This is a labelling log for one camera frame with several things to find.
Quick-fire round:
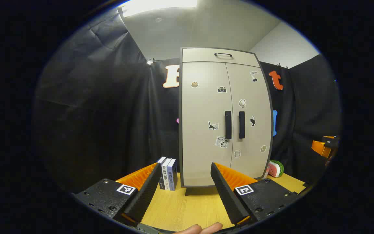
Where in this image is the beige cabinet door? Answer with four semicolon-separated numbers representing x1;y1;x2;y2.
181;61;234;187
225;62;272;179

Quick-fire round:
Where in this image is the black backdrop cloth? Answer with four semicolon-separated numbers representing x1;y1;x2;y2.
34;8;342;195

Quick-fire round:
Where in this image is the beige double-door shoe cabinet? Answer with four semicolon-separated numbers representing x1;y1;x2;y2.
179;47;273;196

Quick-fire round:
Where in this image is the grey-blue book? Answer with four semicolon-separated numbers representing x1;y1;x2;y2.
167;159;178;191

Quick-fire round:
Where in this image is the white book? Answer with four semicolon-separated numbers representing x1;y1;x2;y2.
161;158;173;190

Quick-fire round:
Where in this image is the toy watermelon slice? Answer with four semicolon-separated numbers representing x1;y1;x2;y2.
266;160;285;178

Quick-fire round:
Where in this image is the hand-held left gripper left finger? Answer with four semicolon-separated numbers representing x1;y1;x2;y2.
72;162;162;227

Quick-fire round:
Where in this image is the beige cabinet drawer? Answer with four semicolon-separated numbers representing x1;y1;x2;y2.
182;48;261;68

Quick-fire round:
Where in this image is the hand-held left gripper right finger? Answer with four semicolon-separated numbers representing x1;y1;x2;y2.
210;162;301;226

